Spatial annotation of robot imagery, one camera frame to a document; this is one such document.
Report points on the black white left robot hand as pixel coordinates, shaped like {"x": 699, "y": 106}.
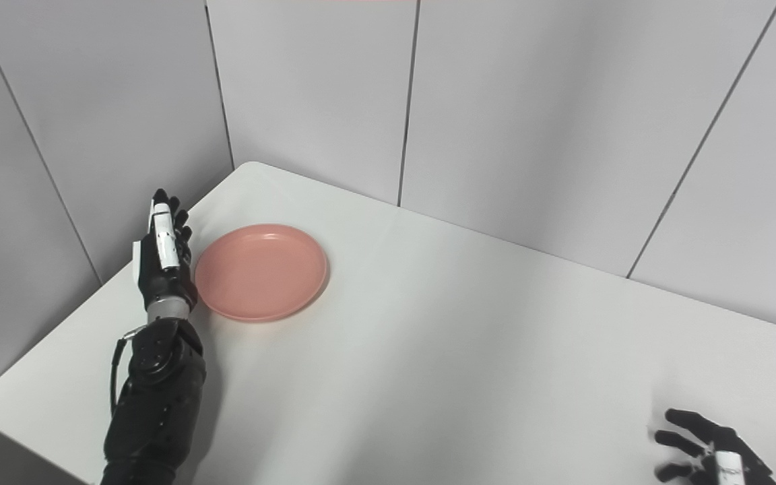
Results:
{"x": 159, "y": 279}

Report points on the pink round plate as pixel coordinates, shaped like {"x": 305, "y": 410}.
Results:
{"x": 260, "y": 273}

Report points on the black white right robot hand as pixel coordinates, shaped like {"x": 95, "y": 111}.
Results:
{"x": 731, "y": 444}

